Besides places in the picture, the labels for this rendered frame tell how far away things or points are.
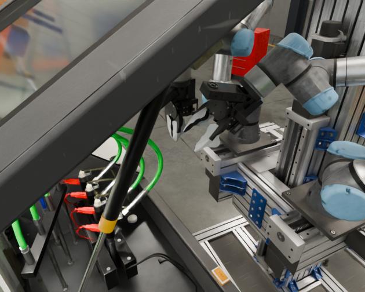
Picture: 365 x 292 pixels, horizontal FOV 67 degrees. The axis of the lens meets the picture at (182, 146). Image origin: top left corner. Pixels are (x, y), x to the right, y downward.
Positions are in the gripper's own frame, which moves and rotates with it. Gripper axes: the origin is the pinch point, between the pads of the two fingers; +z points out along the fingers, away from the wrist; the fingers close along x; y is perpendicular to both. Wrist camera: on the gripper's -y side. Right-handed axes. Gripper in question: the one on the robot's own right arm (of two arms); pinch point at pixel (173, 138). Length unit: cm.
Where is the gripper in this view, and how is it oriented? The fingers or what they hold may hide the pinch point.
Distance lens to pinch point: 92.2
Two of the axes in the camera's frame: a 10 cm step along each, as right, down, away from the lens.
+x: -5.4, -4.6, 7.0
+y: 8.4, -2.9, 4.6
